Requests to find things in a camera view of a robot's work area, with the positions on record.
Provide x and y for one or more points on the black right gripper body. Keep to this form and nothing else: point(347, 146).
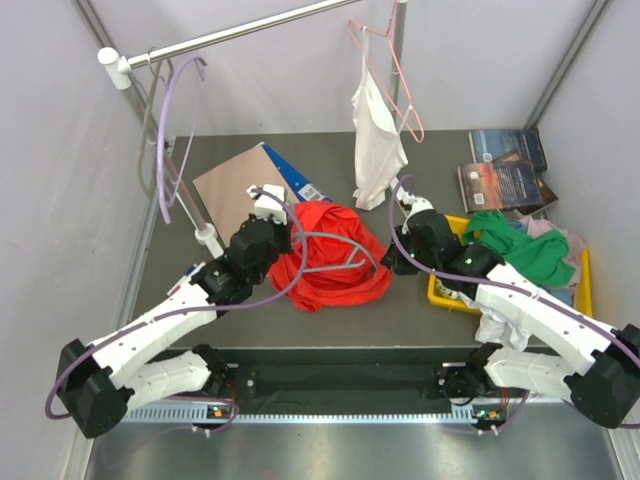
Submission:
point(401, 263)

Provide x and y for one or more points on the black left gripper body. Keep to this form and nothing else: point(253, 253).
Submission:
point(281, 242)

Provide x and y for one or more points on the teal plastic hanger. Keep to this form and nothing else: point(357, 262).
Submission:
point(332, 252)

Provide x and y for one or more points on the red tank top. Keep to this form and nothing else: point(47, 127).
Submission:
point(312, 292)

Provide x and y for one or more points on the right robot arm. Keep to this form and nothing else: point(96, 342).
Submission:
point(593, 366)

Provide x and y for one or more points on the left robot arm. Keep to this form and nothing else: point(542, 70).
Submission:
point(100, 382)

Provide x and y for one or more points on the purple plastic hanger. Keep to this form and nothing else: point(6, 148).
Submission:
point(167, 194)

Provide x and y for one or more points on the white tank top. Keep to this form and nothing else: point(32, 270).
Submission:
point(379, 154)

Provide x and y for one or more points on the grey plastic hanger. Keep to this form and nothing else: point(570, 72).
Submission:
point(146, 186)

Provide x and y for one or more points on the yellow plastic bin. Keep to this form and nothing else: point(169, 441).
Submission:
point(437, 297)

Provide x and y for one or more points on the blue cap marker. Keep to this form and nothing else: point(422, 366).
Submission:
point(194, 269)

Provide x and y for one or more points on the red cap marker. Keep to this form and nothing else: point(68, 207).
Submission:
point(175, 288)

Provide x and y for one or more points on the lilac garment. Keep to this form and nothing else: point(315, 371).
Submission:
point(558, 253)

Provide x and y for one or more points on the blue cover book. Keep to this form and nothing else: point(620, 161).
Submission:
point(489, 144)

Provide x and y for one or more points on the green garment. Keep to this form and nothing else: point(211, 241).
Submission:
point(492, 230)

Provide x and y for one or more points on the dark brown cover book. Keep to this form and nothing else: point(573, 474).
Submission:
point(548, 196)

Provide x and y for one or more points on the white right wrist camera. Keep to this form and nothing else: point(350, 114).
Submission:
point(412, 204)

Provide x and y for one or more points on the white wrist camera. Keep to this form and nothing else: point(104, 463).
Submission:
point(412, 204)
point(269, 207)

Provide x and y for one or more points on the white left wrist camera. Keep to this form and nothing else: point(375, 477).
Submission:
point(269, 207)

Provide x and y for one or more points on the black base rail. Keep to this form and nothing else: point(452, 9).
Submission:
point(350, 381)

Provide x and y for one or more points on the pink wire hanger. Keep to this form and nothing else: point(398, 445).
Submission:
point(398, 94)

